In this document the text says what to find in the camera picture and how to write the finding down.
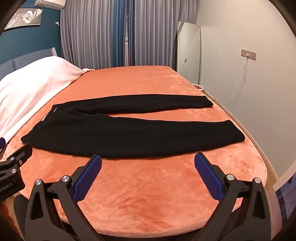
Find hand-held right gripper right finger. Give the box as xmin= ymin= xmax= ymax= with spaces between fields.
xmin=194 ymin=152 xmax=271 ymax=241

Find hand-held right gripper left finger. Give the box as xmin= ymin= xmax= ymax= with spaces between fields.
xmin=24 ymin=153 xmax=109 ymax=241

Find black pants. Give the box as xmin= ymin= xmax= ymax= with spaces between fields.
xmin=21 ymin=94 xmax=245 ymax=158

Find orange plush bed blanket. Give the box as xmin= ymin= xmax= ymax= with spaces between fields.
xmin=0 ymin=65 xmax=269 ymax=237

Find white duvet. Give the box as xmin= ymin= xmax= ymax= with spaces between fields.
xmin=0 ymin=56 xmax=95 ymax=144

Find blue printed box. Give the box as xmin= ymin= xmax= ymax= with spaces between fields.
xmin=273 ymin=171 xmax=296 ymax=223

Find blue padded headboard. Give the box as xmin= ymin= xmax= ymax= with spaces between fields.
xmin=0 ymin=47 xmax=57 ymax=81

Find standing mirror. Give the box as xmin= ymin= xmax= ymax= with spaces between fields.
xmin=177 ymin=21 xmax=201 ymax=85

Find white air conditioner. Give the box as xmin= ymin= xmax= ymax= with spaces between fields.
xmin=35 ymin=0 xmax=67 ymax=10

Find blue curtain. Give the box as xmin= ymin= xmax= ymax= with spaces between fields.
xmin=109 ymin=0 xmax=137 ymax=67

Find white cable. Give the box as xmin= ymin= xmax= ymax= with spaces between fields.
xmin=228 ymin=57 xmax=247 ymax=107

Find wall poster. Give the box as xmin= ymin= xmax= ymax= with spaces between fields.
xmin=3 ymin=8 xmax=44 ymax=31

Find wall socket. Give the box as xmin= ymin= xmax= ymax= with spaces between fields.
xmin=241 ymin=49 xmax=257 ymax=61

